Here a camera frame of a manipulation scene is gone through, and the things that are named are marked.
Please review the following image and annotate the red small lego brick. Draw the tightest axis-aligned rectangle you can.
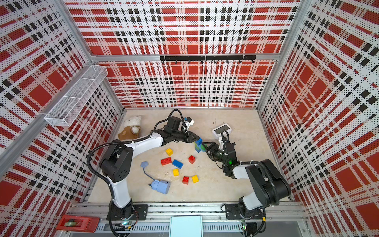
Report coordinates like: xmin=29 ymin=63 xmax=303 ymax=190
xmin=189 ymin=156 xmax=195 ymax=164

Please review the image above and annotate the black hook rail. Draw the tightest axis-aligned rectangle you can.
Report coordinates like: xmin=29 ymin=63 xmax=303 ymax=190
xmin=160 ymin=55 xmax=257 ymax=63

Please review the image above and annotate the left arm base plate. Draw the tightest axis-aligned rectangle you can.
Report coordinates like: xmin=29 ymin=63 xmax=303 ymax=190
xmin=106 ymin=202 xmax=149 ymax=221

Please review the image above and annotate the yellow small lego brick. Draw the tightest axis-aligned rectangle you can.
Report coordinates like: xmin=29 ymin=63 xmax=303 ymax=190
xmin=191 ymin=175 xmax=199 ymax=183

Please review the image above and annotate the white digital clock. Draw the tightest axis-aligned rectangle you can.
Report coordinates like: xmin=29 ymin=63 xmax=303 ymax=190
xmin=212 ymin=123 xmax=232 ymax=138

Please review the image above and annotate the red tool box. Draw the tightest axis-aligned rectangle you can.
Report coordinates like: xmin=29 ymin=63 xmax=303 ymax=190
xmin=56 ymin=215 xmax=100 ymax=233

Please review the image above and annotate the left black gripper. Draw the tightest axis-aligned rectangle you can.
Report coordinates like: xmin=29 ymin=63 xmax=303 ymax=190
xmin=172 ymin=130 xmax=199 ymax=143

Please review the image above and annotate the yellow tall lego brick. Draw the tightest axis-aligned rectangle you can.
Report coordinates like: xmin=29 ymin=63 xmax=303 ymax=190
xmin=166 ymin=148 xmax=173 ymax=157

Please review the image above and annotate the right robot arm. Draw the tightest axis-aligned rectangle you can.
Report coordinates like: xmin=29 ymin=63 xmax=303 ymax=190
xmin=201 ymin=129 xmax=291 ymax=219

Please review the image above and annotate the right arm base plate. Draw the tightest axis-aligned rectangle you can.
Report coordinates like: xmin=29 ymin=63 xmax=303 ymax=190
xmin=222 ymin=203 xmax=265 ymax=220

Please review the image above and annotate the blue long lego brick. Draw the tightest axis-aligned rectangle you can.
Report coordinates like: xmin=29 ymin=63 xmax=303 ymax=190
xmin=172 ymin=160 xmax=184 ymax=169

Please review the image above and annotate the light blue tray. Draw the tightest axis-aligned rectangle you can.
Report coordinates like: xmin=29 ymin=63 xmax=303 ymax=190
xmin=169 ymin=215 xmax=203 ymax=237

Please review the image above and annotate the blue square lego brick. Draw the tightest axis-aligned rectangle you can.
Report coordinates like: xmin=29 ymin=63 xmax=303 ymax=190
xmin=195 ymin=138 xmax=202 ymax=146

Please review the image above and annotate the white teddy bear brown shirt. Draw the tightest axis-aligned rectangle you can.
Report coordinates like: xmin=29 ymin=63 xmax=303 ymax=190
xmin=117 ymin=116 xmax=142 ymax=141

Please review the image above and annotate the red square lego brick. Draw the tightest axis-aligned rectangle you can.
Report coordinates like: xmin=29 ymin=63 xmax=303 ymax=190
xmin=182 ymin=176 xmax=190 ymax=185

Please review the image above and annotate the white wire mesh basket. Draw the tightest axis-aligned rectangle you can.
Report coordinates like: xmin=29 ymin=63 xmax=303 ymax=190
xmin=44 ymin=65 xmax=108 ymax=127

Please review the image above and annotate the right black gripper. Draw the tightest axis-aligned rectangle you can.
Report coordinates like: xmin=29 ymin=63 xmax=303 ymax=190
xmin=201 ymin=142 xmax=228 ymax=166

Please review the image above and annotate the light blue charger with cable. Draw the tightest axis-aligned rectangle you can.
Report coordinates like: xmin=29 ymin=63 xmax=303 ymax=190
xmin=140 ymin=161 xmax=170 ymax=194

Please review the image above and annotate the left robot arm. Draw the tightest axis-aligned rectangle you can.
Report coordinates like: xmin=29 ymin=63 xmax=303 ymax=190
xmin=86 ymin=109 xmax=200 ymax=222

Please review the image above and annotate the green curved lego brick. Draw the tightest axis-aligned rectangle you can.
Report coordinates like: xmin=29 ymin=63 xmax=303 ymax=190
xmin=200 ymin=144 xmax=206 ymax=152

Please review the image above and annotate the red long lego brick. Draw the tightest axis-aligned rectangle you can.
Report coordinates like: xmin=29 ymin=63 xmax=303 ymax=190
xmin=160 ymin=157 xmax=172 ymax=166

